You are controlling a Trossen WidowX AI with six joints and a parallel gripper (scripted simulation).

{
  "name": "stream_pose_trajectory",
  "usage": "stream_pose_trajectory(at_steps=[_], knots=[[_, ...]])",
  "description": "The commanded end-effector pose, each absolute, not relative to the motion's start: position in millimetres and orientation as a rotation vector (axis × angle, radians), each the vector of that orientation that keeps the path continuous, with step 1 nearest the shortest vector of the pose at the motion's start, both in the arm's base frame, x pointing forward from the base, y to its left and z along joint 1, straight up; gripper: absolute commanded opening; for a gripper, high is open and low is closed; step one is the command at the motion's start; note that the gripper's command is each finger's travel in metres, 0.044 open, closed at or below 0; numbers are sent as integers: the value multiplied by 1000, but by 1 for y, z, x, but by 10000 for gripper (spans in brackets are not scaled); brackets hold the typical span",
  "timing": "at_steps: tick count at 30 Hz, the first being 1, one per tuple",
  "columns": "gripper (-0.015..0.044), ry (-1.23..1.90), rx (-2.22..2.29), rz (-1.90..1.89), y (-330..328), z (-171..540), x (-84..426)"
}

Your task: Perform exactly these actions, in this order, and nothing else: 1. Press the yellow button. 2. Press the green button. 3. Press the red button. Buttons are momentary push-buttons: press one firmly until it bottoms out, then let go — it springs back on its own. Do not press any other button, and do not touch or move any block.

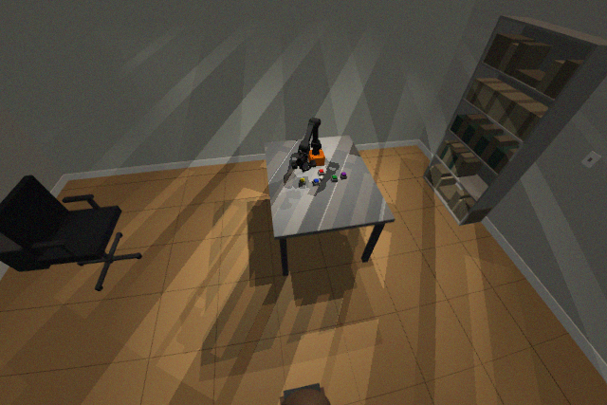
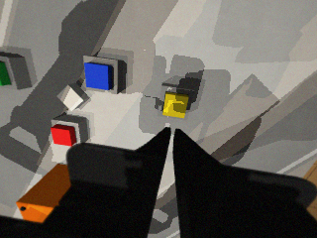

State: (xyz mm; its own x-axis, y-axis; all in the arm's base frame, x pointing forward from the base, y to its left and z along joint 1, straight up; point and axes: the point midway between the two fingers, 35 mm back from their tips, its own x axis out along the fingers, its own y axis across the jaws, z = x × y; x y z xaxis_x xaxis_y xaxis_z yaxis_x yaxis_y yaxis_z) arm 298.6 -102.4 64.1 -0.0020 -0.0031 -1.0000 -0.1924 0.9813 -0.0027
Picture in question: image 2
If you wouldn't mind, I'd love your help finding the red button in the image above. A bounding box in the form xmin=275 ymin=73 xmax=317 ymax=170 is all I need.
xmin=51 ymin=114 xmax=88 ymax=146

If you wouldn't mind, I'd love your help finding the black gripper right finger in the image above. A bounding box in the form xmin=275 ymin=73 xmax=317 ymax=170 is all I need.
xmin=172 ymin=129 xmax=317 ymax=238

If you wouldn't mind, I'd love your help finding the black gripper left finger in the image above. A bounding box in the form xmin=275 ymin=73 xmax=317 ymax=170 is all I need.
xmin=66 ymin=127 xmax=171 ymax=238

